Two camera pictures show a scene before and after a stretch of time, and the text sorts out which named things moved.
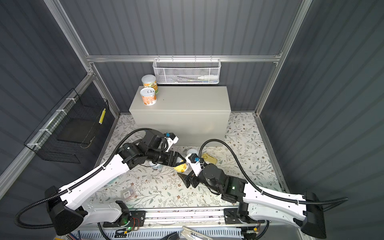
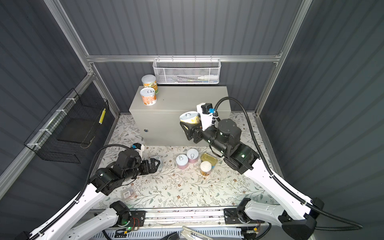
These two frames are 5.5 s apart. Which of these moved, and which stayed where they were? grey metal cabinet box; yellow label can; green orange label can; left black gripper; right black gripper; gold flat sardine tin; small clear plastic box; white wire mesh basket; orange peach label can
Moved: left black gripper; yellow label can; right black gripper
Stayed: white wire mesh basket; small clear plastic box; gold flat sardine tin; green orange label can; grey metal cabinet box; orange peach label can
